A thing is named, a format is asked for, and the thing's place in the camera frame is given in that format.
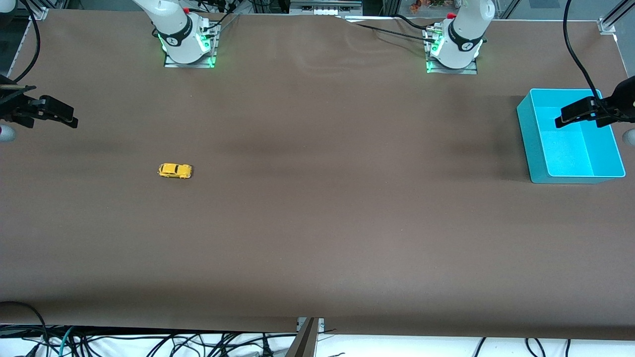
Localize aluminium diagonal frame rail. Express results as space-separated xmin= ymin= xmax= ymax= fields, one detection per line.
xmin=603 ymin=0 xmax=635 ymax=28

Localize black base connector cables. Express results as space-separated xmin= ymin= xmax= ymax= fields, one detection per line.
xmin=196 ymin=0 xmax=241 ymax=36

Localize thin black table cable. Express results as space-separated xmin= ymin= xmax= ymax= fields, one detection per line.
xmin=394 ymin=14 xmax=433 ymax=32
xmin=345 ymin=21 xmax=437 ymax=45

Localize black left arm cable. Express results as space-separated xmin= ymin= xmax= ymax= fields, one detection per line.
xmin=563 ymin=0 xmax=608 ymax=107

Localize brown table cover cloth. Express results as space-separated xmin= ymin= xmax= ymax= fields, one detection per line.
xmin=0 ymin=9 xmax=635 ymax=342

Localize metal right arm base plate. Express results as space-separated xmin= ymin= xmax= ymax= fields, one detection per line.
xmin=164 ymin=22 xmax=219 ymax=68

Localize colourful background items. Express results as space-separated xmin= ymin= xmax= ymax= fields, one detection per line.
xmin=409 ymin=0 xmax=459 ymax=11

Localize teal plastic storage bin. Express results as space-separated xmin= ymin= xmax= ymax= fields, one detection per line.
xmin=516 ymin=88 xmax=626 ymax=184

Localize teal floor cable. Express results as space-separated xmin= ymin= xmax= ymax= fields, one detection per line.
xmin=59 ymin=326 xmax=76 ymax=357

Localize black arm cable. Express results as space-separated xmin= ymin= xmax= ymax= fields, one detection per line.
xmin=563 ymin=0 xmax=608 ymax=107
xmin=14 ymin=0 xmax=41 ymax=84

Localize yellow beetle toy car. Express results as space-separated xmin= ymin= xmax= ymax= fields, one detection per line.
xmin=158 ymin=163 xmax=193 ymax=179

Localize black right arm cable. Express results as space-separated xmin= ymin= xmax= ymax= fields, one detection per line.
xmin=14 ymin=0 xmax=41 ymax=84

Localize black floor cable loop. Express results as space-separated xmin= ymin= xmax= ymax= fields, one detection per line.
xmin=0 ymin=301 xmax=50 ymax=357

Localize aluminium frame post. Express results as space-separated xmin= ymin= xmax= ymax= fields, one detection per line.
xmin=285 ymin=317 xmax=318 ymax=357

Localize grey background device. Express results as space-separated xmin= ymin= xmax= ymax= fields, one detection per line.
xmin=290 ymin=0 xmax=363 ymax=15

